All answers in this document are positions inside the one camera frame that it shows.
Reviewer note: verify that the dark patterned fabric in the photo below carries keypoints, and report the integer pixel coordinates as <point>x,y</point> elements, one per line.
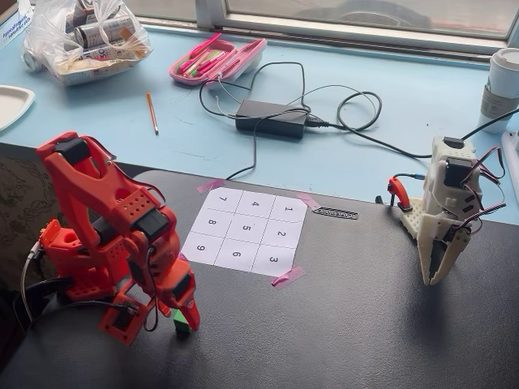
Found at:
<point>20,194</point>

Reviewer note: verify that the orange table clamp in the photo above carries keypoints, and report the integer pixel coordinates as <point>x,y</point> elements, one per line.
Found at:
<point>395,188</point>

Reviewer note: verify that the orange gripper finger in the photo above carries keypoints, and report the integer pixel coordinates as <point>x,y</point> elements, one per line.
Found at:
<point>190,316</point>
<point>164,307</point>

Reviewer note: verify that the green cube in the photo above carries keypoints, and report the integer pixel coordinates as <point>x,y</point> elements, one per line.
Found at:
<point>181,325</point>

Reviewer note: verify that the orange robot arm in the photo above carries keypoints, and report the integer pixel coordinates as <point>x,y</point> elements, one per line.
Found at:
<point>73,182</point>

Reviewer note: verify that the yellow pencil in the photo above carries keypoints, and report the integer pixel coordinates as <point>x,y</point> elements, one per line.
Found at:
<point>152,113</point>

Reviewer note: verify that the printed beverage can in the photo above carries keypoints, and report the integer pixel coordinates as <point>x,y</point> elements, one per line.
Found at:
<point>101,31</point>
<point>31,61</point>
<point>79,9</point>

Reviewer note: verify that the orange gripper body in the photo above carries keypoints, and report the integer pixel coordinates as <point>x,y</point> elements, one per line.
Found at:
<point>181,288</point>

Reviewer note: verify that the pink pencil case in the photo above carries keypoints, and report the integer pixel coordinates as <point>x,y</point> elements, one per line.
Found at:
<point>243,56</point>

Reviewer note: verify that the pink pen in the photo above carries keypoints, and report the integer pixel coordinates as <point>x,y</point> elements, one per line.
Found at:
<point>204,44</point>

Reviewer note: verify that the white leader gripper finger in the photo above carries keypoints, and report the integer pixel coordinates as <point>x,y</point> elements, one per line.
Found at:
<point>452,253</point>

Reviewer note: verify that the black power adapter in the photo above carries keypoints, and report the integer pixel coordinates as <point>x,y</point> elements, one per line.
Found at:
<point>271,119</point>

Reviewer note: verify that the white numbered grid paper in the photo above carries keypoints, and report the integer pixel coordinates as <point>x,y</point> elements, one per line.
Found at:
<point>243,229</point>

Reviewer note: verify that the white leader gripper body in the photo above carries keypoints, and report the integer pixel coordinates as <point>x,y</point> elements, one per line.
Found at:
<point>433,238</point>

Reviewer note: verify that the white paper plate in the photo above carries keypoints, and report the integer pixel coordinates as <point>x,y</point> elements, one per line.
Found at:
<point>12,105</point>

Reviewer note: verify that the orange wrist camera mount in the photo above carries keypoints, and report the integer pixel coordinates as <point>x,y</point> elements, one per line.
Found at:
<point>110,325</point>

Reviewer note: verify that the clear plastic bag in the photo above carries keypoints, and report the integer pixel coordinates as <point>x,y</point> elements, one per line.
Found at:
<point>44,32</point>

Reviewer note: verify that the white paper coffee cup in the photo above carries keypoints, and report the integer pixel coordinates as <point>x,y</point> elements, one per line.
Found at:
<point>500,81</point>

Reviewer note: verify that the pink tape piece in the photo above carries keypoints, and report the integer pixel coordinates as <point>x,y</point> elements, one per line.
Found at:
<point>182,256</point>
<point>309,200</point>
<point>288,278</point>
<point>211,186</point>

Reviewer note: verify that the printed cardboard tray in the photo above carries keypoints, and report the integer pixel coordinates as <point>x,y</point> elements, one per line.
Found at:
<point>101,73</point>

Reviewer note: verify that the white power strip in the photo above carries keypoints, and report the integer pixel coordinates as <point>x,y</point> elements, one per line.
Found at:
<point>511,146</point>

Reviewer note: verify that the grey window frame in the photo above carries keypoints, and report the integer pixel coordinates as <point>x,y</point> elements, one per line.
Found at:
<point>211,12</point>

